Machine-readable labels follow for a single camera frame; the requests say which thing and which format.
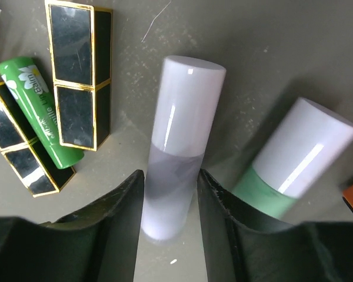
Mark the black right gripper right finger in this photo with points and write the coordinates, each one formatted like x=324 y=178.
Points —
x=242 y=243

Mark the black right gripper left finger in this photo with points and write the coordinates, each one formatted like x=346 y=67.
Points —
x=98 y=242

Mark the white cap mint tube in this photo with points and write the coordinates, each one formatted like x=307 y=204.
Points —
x=306 y=142

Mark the white cap lilac tube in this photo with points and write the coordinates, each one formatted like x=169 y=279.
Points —
x=188 y=96

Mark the green lip balm stick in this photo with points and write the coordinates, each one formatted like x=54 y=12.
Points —
x=26 y=84

